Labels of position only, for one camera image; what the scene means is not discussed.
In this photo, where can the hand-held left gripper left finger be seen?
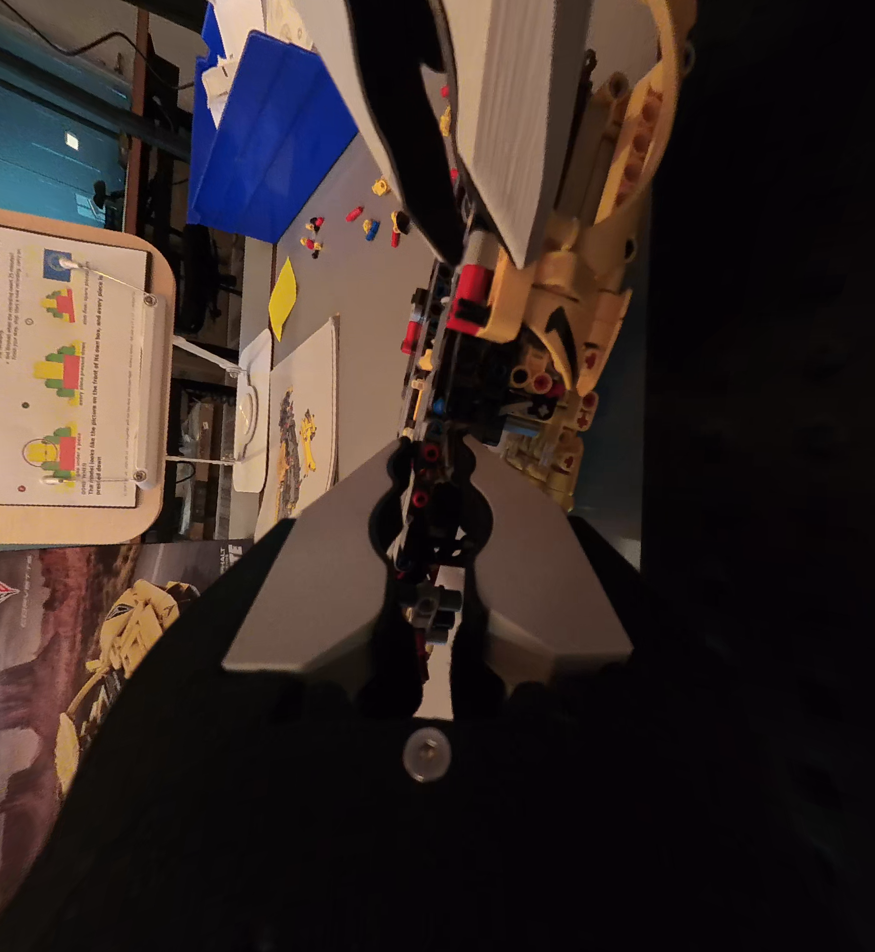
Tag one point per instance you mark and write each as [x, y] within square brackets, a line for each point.
[311, 595]

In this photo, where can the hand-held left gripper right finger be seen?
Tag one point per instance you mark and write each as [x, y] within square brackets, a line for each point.
[549, 595]

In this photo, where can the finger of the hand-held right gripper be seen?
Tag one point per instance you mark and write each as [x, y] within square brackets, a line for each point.
[519, 111]
[348, 44]

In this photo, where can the yellow toy car model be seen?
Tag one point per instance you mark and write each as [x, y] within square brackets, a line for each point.
[497, 379]

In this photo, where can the blue storage bin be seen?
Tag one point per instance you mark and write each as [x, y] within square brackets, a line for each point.
[274, 149]

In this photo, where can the crumpled white paper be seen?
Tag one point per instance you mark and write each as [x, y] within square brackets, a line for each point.
[218, 82]

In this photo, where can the scatter of small bricks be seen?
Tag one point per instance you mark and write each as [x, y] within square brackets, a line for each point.
[370, 227]

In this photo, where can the open instruction booklet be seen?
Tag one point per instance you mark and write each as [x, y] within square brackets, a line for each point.
[311, 372]

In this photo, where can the yellow paper sheet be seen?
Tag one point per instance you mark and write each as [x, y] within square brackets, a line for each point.
[283, 297]

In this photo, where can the black office chair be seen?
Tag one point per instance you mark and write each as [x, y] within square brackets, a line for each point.
[203, 282]

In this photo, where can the black pole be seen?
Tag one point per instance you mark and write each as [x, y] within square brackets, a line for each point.
[73, 97]

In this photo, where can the toy car set box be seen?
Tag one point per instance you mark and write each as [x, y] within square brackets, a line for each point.
[21, 669]

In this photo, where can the wooden board document stand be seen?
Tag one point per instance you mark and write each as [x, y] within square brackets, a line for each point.
[162, 335]

